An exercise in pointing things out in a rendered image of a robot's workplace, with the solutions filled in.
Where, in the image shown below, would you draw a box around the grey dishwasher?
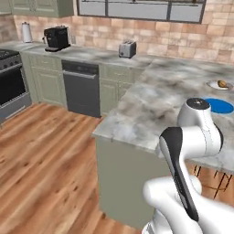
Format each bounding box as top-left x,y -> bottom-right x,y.
61,59 -> 101,119

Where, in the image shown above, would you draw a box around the dark framed window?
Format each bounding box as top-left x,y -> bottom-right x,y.
76,0 -> 207,25

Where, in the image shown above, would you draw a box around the green base cupboards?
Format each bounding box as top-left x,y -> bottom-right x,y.
19,51 -> 144,117

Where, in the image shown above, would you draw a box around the white paper towel roll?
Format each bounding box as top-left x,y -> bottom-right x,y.
20,21 -> 34,44

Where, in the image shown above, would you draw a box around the white plate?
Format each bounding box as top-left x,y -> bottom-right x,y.
206,80 -> 234,91

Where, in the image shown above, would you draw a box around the green wall cupboards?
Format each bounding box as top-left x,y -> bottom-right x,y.
0,0 -> 75,18

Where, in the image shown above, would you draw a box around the black coffee machine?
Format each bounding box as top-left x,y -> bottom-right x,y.
42,26 -> 71,53

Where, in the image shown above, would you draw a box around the silver toaster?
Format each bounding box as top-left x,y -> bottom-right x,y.
118,39 -> 137,59

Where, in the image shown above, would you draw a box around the black and steel oven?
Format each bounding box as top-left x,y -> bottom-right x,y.
0,48 -> 33,125

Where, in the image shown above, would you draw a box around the blue plate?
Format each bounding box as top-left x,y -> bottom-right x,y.
202,97 -> 234,115

